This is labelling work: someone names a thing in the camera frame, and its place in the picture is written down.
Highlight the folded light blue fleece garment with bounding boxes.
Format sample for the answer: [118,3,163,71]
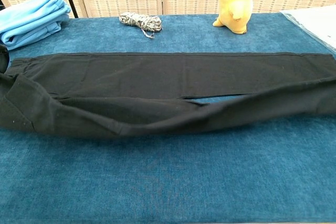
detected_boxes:
[0,0,71,51]

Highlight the yellow plush toy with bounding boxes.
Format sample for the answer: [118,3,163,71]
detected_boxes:
[212,0,259,35]

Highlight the dark blue table mat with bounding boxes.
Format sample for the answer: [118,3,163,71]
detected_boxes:
[0,11,336,224]

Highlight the black trousers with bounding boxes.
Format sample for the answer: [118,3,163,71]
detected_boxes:
[0,51,336,138]

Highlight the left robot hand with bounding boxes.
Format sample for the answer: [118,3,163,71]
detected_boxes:
[0,44,9,74]

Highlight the coiled speckled rope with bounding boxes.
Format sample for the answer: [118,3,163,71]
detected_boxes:
[119,11,163,39]

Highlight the clear plastic bag with papers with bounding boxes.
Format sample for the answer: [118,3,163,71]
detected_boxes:
[279,8,336,56]

